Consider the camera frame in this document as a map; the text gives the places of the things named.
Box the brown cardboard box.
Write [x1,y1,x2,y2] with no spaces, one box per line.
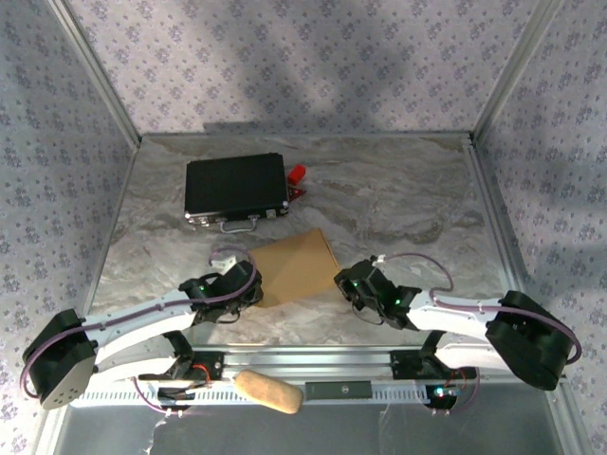
[247,227,341,309]

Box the black ribbed carrying case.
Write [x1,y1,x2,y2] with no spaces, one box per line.
[183,152,291,235]

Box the tan oval cork pad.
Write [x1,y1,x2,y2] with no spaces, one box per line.
[234,369,305,416]

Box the small circuit board with LED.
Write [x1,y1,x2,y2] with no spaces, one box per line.
[425,383,460,410]

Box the short black gripper cable loop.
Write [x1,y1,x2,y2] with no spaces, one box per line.
[351,306,381,326]

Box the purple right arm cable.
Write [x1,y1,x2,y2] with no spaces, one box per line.
[378,251,584,367]

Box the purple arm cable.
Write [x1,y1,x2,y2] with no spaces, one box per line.
[378,251,584,367]
[21,245,260,400]

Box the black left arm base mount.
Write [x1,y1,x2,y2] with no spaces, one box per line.
[189,349,225,381]

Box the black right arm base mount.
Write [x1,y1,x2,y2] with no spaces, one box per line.
[389,348,431,380]

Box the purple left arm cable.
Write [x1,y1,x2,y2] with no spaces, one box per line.
[21,245,260,400]

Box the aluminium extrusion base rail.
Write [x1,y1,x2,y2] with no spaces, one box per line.
[111,344,568,386]

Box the black plate on rail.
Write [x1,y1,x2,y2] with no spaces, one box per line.
[304,380,375,400]

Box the white slotted cable duct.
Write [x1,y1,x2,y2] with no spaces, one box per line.
[70,387,431,408]

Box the thin purple base cable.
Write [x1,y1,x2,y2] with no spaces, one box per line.
[131,376,200,421]
[429,364,483,418]

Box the aluminium table edge rail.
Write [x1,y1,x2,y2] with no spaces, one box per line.
[467,132,525,307]

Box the aluminium frame post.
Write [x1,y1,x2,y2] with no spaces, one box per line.
[46,0,142,146]
[471,0,568,143]

